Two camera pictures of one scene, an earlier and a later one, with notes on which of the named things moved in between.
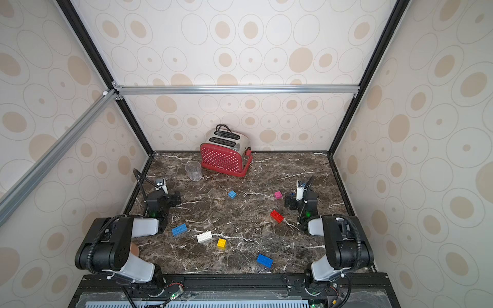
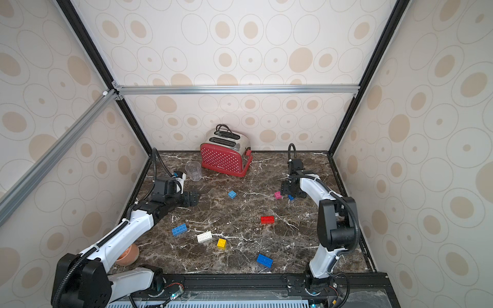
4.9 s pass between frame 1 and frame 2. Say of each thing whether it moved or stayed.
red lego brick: moved
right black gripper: moved
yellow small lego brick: stayed
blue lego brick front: stayed
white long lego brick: stayed
